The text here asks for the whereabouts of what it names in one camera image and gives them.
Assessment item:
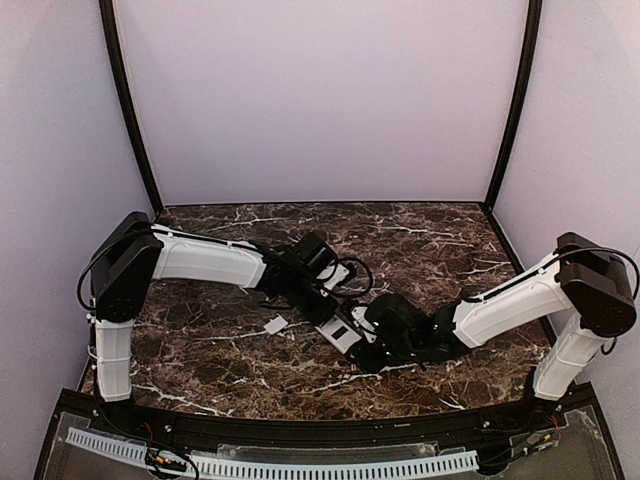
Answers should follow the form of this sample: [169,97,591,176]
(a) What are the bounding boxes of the white and red remote control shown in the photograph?
[315,314,364,355]

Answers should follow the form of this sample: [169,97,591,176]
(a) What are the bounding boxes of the white battery cover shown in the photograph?
[264,315,289,335]

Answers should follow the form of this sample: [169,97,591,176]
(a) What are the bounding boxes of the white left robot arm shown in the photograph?
[83,212,357,402]

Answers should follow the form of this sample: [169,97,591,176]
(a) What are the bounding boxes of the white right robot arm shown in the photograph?
[350,232,639,401]

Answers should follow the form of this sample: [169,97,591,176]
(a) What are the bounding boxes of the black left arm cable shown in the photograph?
[329,255,375,299]

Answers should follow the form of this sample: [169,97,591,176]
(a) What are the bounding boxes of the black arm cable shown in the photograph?
[329,255,375,299]
[554,247,640,301]

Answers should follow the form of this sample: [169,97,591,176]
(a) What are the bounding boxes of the white slotted cable duct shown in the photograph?
[66,426,480,479]

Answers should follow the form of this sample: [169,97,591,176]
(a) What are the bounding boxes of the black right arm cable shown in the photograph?
[554,247,640,301]

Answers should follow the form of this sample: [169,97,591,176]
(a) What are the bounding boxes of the black left corner post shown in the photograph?
[98,0,164,215]

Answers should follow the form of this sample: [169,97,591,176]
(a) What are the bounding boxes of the black corner post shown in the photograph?
[484,0,543,211]
[98,0,164,215]

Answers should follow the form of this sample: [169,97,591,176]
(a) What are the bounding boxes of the black right corner post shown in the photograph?
[484,0,543,211]

